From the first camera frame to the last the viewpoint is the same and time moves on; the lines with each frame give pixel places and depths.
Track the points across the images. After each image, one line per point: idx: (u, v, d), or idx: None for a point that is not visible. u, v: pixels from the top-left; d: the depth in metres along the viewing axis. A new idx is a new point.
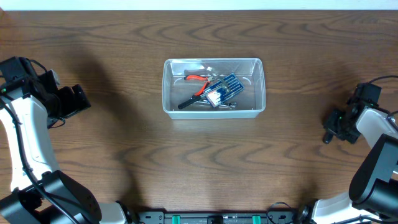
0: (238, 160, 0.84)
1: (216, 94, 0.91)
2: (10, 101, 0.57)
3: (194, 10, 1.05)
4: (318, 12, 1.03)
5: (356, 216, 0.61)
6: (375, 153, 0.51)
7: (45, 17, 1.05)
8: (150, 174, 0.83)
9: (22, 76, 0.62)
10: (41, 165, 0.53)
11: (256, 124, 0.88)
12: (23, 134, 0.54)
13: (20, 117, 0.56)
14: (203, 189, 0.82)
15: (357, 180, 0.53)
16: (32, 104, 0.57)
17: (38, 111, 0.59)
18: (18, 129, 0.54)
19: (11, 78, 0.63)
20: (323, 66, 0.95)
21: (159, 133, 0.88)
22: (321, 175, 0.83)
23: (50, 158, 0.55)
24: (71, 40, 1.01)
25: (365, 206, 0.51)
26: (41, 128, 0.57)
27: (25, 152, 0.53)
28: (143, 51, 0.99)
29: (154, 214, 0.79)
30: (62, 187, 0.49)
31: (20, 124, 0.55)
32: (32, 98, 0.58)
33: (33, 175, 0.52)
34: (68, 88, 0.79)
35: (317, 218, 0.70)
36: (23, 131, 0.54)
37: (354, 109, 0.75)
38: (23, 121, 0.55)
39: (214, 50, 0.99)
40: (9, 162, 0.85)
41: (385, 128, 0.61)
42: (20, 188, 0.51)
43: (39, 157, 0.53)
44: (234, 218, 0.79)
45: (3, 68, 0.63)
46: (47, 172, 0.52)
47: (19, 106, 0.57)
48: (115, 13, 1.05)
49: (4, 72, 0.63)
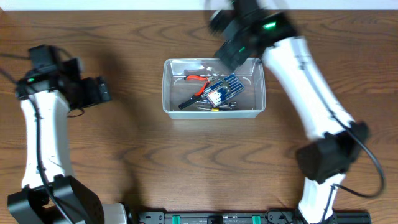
0: (238, 160, 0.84)
1: (216, 94, 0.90)
2: (35, 93, 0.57)
3: (194, 10, 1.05)
4: (318, 11, 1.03)
5: (329, 190, 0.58)
6: (318, 154, 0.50)
7: (44, 16, 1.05)
8: (150, 174, 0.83)
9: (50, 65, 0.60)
10: (56, 165, 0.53)
11: (256, 124, 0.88)
12: (43, 129, 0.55)
13: (43, 111, 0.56)
14: (202, 189, 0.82)
15: (306, 165, 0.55)
16: (55, 99, 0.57)
17: (60, 108, 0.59)
18: (38, 124, 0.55)
19: (37, 65, 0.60)
20: (323, 66, 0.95)
21: (159, 133, 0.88)
22: None
23: (63, 160, 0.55)
24: (71, 39, 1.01)
25: (323, 178, 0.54)
26: (60, 127, 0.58)
27: (43, 149, 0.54)
28: (143, 51, 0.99)
29: (153, 214, 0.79)
30: (71, 195, 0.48)
31: (41, 119, 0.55)
32: (56, 93, 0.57)
33: (45, 175, 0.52)
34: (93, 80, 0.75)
35: (311, 219, 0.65)
36: (44, 127, 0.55)
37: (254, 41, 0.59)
38: (45, 116, 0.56)
39: (214, 50, 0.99)
40: (8, 161, 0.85)
41: (304, 87, 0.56)
42: (31, 186, 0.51)
43: (54, 157, 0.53)
44: (234, 218, 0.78)
45: (32, 54, 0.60)
46: (59, 175, 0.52)
47: (43, 100, 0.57)
48: (115, 12, 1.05)
49: (32, 58, 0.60)
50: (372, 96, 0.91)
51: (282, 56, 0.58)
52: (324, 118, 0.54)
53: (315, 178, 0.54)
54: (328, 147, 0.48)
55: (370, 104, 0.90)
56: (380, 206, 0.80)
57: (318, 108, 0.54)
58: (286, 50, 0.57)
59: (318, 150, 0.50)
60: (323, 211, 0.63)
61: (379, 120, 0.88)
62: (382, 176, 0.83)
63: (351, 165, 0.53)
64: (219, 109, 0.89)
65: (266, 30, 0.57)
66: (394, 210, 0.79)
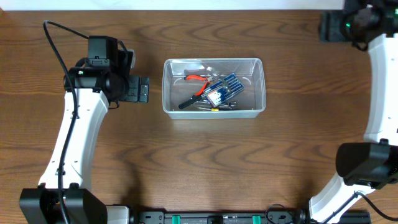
0: (238, 160, 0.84)
1: (216, 94, 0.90)
2: (80, 87, 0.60)
3: (194, 10, 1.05)
4: (318, 12, 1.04)
5: (351, 196, 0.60)
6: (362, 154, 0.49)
7: (44, 16, 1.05)
8: (150, 174, 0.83)
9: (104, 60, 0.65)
10: (76, 171, 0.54)
11: (256, 124, 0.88)
12: (76, 129, 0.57)
13: (81, 110, 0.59)
14: (202, 189, 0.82)
15: (344, 162, 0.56)
16: (96, 102, 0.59)
17: (97, 112, 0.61)
18: (73, 122, 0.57)
19: (92, 56, 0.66)
20: (323, 66, 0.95)
21: (160, 133, 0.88)
22: (321, 175, 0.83)
23: (85, 167, 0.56)
24: (71, 39, 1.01)
25: (353, 182, 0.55)
26: (92, 132, 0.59)
27: (69, 150, 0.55)
28: (143, 51, 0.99)
29: (153, 214, 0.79)
30: (80, 208, 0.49)
31: (77, 117, 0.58)
32: (100, 94, 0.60)
33: (63, 179, 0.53)
34: (137, 78, 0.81)
35: (315, 216, 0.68)
36: (77, 127, 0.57)
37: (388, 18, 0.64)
38: (81, 116, 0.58)
39: (214, 50, 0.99)
40: (7, 161, 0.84)
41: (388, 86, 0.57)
42: (46, 185, 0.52)
43: (78, 162, 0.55)
44: (234, 218, 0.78)
45: (89, 44, 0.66)
46: (76, 184, 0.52)
47: (85, 99, 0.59)
48: (115, 12, 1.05)
49: (89, 48, 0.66)
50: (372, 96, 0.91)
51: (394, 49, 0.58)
52: (392, 126, 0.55)
53: (347, 177, 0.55)
54: (377, 152, 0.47)
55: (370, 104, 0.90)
56: (380, 206, 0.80)
57: (389, 115, 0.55)
58: None
59: (363, 150, 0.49)
60: (331, 214, 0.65)
61: None
62: None
63: (386, 183, 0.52)
64: (219, 109, 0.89)
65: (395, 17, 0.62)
66: (395, 210, 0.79)
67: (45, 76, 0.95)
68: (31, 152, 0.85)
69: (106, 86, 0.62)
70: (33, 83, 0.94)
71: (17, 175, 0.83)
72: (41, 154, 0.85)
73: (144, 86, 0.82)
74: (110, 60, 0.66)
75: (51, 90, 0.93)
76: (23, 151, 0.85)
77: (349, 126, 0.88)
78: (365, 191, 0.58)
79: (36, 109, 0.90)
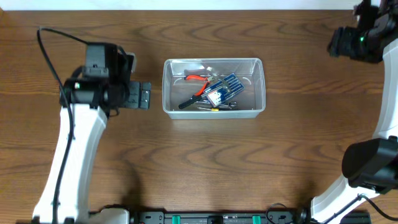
0: (238, 160, 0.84)
1: (216, 94, 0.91)
2: (77, 103, 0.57)
3: (194, 10, 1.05)
4: (318, 12, 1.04)
5: (354, 198, 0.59)
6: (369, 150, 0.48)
7: (43, 16, 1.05)
8: (150, 174, 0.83)
9: (102, 68, 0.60)
10: (72, 203, 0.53)
11: (256, 124, 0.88)
12: (71, 152, 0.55)
13: (77, 132, 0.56)
14: (202, 189, 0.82)
15: (349, 163, 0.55)
16: (93, 123, 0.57)
17: (95, 131, 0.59)
18: (69, 146, 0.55)
19: (90, 64, 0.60)
20: (323, 66, 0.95)
21: (160, 133, 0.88)
22: (321, 175, 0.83)
23: (81, 193, 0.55)
24: (70, 39, 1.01)
25: (357, 183, 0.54)
26: (89, 154, 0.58)
27: (65, 177, 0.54)
28: (143, 51, 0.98)
29: (153, 214, 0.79)
30: None
31: (73, 140, 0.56)
32: (97, 112, 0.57)
33: (58, 210, 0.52)
34: (138, 83, 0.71)
35: (316, 216, 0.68)
36: (73, 149, 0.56)
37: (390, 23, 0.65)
38: (77, 138, 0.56)
39: (214, 50, 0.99)
40: (6, 162, 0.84)
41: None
42: (41, 217, 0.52)
43: (73, 190, 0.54)
44: (234, 218, 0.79)
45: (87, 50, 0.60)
46: (71, 217, 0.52)
47: (82, 118, 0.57)
48: (115, 12, 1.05)
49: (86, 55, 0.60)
50: (371, 96, 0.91)
51: None
52: None
53: (351, 178, 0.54)
54: (386, 148, 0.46)
55: (370, 104, 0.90)
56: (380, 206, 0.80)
57: None
58: None
59: (370, 149, 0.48)
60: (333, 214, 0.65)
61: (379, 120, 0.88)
62: None
63: (391, 188, 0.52)
64: (219, 109, 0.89)
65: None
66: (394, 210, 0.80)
67: (45, 77, 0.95)
68: (31, 152, 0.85)
69: (104, 99, 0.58)
70: (33, 83, 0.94)
71: (16, 175, 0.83)
72: (41, 154, 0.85)
73: (145, 91, 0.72)
74: (108, 69, 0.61)
75: (51, 91, 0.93)
76: (23, 152, 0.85)
77: (349, 126, 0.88)
78: (368, 194, 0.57)
79: (36, 109, 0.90)
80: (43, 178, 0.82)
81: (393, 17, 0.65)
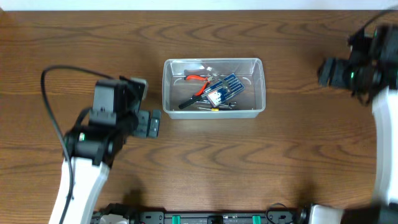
0: (238, 160, 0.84)
1: (216, 94, 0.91)
2: (79, 157, 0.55)
3: (194, 10, 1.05)
4: (318, 12, 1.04)
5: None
6: None
7: (43, 16, 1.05)
8: (150, 174, 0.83)
9: (109, 114, 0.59)
10: None
11: (256, 124, 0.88)
12: (69, 211, 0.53)
13: (77, 191, 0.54)
14: (202, 189, 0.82)
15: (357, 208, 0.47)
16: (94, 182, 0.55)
17: (97, 188, 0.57)
18: (67, 205, 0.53)
19: (98, 108, 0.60)
20: None
21: (160, 133, 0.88)
22: (321, 175, 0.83)
23: None
24: (70, 40, 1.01)
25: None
26: (87, 213, 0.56)
27: None
28: (143, 51, 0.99)
29: (153, 214, 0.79)
30: None
31: (71, 199, 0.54)
32: (99, 169, 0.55)
33: None
34: (147, 114, 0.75)
35: None
36: (71, 209, 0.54)
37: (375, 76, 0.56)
38: (76, 196, 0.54)
39: (214, 50, 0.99)
40: (6, 161, 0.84)
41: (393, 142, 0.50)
42: None
43: None
44: (234, 218, 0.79)
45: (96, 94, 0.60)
46: None
47: (83, 175, 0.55)
48: (115, 12, 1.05)
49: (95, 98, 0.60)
50: None
51: None
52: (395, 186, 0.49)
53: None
54: None
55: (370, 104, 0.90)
56: None
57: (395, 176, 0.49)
58: None
59: None
60: None
61: None
62: None
63: None
64: (219, 109, 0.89)
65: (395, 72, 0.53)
66: None
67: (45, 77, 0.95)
68: (31, 152, 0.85)
69: (108, 151, 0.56)
70: (34, 83, 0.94)
71: (17, 175, 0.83)
72: (41, 154, 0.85)
73: (155, 120, 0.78)
74: (116, 112, 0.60)
75: (51, 91, 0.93)
76: (23, 151, 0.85)
77: (349, 126, 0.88)
78: None
79: (36, 110, 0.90)
80: (43, 178, 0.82)
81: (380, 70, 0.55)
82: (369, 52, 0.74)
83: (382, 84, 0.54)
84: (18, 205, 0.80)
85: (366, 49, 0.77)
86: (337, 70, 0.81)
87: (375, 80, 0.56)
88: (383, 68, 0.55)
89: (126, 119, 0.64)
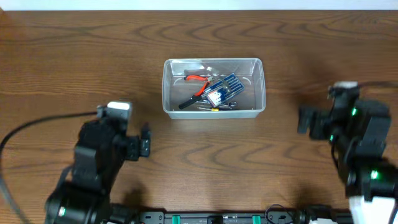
0: (238, 160, 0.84)
1: (216, 94, 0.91)
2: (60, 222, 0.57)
3: (194, 10, 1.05)
4: (318, 12, 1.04)
5: None
6: None
7: (43, 16, 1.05)
8: (150, 174, 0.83)
9: (93, 177, 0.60)
10: None
11: (256, 124, 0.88)
12: None
13: None
14: (202, 189, 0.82)
15: None
16: None
17: None
18: None
19: (83, 170, 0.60)
20: (323, 66, 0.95)
21: (160, 133, 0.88)
22: (321, 175, 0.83)
23: None
24: (70, 39, 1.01)
25: None
26: None
27: None
28: (143, 51, 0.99)
29: (153, 214, 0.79)
30: None
31: None
32: None
33: None
34: (137, 140, 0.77)
35: None
36: None
37: (351, 177, 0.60)
38: None
39: (214, 50, 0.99)
40: (6, 162, 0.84)
41: None
42: None
43: None
44: (234, 218, 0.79)
45: (78, 158, 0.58)
46: None
47: None
48: (115, 12, 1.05)
49: (78, 160, 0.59)
50: (372, 96, 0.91)
51: (376, 213, 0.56)
52: None
53: None
54: None
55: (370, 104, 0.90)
56: None
57: None
58: (382, 207, 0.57)
59: None
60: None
61: None
62: None
63: None
64: (219, 109, 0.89)
65: (374, 182, 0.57)
66: None
67: (45, 77, 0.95)
68: (31, 152, 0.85)
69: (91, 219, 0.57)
70: (33, 83, 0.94)
71: (17, 175, 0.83)
72: (41, 154, 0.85)
73: (143, 140, 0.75)
74: (99, 175, 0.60)
75: (51, 91, 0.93)
76: (23, 152, 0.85)
77: None
78: None
79: (35, 110, 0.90)
80: (44, 178, 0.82)
81: (356, 174, 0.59)
82: (346, 107, 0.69)
83: (357, 189, 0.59)
84: (18, 206, 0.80)
85: (344, 101, 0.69)
86: (319, 122, 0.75)
87: (351, 181, 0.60)
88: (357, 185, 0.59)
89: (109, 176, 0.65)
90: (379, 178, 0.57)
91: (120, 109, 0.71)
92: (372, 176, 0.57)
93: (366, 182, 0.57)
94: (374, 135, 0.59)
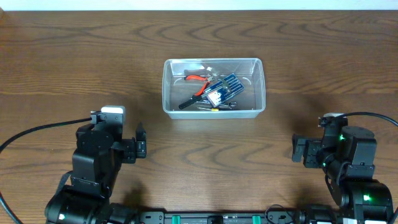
0: (238, 160, 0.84)
1: (216, 94, 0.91)
2: None
3: (194, 10, 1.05)
4: (318, 12, 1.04)
5: None
6: None
7: (43, 16, 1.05)
8: (150, 174, 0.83)
9: (91, 183, 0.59)
10: None
11: (256, 124, 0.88)
12: None
13: None
14: (202, 189, 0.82)
15: None
16: None
17: None
18: None
19: (80, 177, 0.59)
20: (323, 66, 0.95)
21: (160, 133, 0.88)
22: (321, 175, 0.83)
23: None
24: (70, 40, 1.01)
25: None
26: None
27: None
28: (143, 51, 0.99)
29: (154, 214, 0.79)
30: None
31: None
32: None
33: None
34: (133, 143, 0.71)
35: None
36: None
37: (344, 198, 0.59)
38: None
39: (214, 50, 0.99)
40: (7, 162, 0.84)
41: None
42: None
43: None
44: (234, 218, 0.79)
45: (76, 164, 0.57)
46: None
47: None
48: (115, 12, 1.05)
49: (76, 167, 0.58)
50: (372, 96, 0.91)
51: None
52: None
53: None
54: None
55: (370, 103, 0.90)
56: None
57: None
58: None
59: None
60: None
61: (379, 120, 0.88)
62: (381, 176, 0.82)
63: None
64: (219, 109, 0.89)
65: (367, 202, 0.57)
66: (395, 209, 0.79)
67: (45, 78, 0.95)
68: (31, 152, 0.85)
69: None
70: (33, 83, 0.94)
71: (17, 176, 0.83)
72: (41, 154, 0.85)
73: (140, 142, 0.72)
74: (98, 182, 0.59)
75: (51, 91, 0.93)
76: (23, 152, 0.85)
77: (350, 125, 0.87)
78: None
79: (35, 110, 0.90)
80: (44, 178, 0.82)
81: (349, 194, 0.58)
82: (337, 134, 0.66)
83: (351, 210, 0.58)
84: (19, 205, 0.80)
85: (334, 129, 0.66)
86: (311, 150, 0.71)
87: (343, 202, 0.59)
88: (351, 205, 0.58)
89: (109, 182, 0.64)
90: (371, 200, 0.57)
91: (114, 113, 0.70)
92: (364, 198, 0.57)
93: (359, 202, 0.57)
94: (364, 157, 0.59)
